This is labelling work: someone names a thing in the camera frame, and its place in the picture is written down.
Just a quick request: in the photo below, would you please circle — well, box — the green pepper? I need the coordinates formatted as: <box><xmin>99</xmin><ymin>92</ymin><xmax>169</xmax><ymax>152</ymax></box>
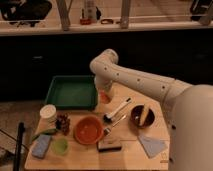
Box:
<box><xmin>32</xmin><ymin>128</ymin><xmax>58</xmax><ymax>141</ymax></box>

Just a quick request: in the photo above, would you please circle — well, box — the small green cup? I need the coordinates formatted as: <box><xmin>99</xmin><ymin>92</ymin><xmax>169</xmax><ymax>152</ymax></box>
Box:
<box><xmin>51</xmin><ymin>138</ymin><xmax>68</xmax><ymax>155</ymax></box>

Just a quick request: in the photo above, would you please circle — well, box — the orange bowl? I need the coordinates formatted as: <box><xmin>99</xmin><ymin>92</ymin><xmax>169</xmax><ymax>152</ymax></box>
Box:
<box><xmin>73</xmin><ymin>116</ymin><xmax>104</xmax><ymax>145</ymax></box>

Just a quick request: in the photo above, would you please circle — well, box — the blue sponge left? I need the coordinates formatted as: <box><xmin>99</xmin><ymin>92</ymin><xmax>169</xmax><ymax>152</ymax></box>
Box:
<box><xmin>32</xmin><ymin>134</ymin><xmax>51</xmax><ymax>159</ymax></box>

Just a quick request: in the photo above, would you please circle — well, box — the yellow banana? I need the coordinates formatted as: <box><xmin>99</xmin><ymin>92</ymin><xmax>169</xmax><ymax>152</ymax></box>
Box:
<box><xmin>139</xmin><ymin>104</ymin><xmax>150</xmax><ymax>126</ymax></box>

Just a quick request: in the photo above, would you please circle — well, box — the dark brown bowl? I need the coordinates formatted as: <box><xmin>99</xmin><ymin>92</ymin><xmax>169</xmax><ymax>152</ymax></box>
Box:
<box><xmin>131</xmin><ymin>105</ymin><xmax>155</xmax><ymax>128</ymax></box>

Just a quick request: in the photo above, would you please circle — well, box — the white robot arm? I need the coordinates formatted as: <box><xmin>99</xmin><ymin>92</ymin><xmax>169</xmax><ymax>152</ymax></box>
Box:
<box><xmin>90</xmin><ymin>49</ymin><xmax>213</xmax><ymax>171</ymax></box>

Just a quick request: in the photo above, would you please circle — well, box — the green plastic tray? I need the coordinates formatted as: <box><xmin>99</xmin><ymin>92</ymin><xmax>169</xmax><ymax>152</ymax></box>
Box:
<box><xmin>45</xmin><ymin>75</ymin><xmax>98</xmax><ymax>110</ymax></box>

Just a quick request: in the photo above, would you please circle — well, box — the blue cloth right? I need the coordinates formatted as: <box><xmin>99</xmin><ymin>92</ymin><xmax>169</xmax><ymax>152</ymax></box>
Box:
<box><xmin>138</xmin><ymin>134</ymin><xmax>167</xmax><ymax>158</ymax></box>

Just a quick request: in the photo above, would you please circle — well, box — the white cup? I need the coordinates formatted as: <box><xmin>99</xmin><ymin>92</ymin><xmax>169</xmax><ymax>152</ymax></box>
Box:
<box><xmin>40</xmin><ymin>104</ymin><xmax>56</xmax><ymax>122</ymax></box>

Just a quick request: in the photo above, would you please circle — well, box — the dark grape bunch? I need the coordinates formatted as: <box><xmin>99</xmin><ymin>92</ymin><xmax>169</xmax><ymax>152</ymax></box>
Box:
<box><xmin>55</xmin><ymin>114</ymin><xmax>70</xmax><ymax>135</ymax></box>

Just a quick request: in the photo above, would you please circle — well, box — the white bottle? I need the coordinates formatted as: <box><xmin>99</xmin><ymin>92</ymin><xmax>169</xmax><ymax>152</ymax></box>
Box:
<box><xmin>84</xmin><ymin>0</ymin><xmax>97</xmax><ymax>23</ymax></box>

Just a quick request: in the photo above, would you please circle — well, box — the silver fork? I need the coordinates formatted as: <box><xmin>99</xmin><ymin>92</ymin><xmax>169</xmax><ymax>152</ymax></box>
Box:
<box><xmin>104</xmin><ymin>115</ymin><xmax>127</xmax><ymax>135</ymax></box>

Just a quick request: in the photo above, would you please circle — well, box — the black pole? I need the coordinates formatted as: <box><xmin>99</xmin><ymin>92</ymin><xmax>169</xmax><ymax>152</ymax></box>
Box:
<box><xmin>13</xmin><ymin>122</ymin><xmax>25</xmax><ymax>171</ymax></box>

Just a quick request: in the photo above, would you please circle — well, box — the black office chair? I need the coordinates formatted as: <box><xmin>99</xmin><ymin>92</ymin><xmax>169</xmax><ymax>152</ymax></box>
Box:
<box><xmin>0</xmin><ymin>0</ymin><xmax>52</xmax><ymax>27</ymax></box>

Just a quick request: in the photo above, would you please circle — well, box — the red apple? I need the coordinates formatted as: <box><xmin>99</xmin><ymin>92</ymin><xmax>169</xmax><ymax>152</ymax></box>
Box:
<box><xmin>99</xmin><ymin>91</ymin><xmax>110</xmax><ymax>104</ymax></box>

